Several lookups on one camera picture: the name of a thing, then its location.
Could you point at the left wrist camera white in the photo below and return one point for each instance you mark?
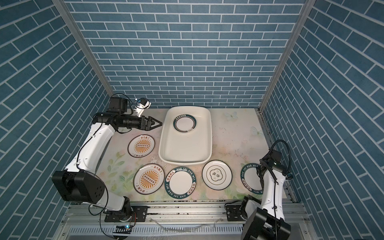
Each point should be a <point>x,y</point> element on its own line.
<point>141,105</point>

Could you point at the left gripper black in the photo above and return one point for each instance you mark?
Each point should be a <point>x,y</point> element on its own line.
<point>146,126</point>

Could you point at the white plate clover motif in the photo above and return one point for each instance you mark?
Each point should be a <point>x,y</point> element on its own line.
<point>217,175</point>

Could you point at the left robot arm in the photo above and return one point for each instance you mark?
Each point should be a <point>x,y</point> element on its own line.
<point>78,182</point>

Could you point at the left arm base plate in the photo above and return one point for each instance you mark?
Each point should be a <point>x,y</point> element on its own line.
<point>135,214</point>

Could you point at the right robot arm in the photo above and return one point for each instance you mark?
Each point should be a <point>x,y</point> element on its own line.
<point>265,218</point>

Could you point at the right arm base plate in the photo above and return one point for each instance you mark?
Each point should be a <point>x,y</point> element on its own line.
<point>235,213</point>

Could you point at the orange sunburst plate front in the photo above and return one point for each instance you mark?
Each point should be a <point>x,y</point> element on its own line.
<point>149,179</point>

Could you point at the green rimmed plate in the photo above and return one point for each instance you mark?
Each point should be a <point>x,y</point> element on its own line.
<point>250,178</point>
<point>184,123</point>
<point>180,183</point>

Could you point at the white ribbed cable duct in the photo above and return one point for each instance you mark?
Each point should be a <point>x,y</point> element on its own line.
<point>156,230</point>

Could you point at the orange sunburst plate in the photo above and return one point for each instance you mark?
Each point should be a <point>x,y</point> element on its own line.
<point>141,146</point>
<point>149,179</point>

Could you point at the white plastic bin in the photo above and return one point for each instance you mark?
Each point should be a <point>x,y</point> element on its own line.
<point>190,148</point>

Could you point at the aluminium mounting rail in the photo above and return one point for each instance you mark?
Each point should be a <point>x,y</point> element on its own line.
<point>163,213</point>

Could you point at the orange sunburst plate rear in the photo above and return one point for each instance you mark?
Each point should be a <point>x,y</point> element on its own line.
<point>141,146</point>

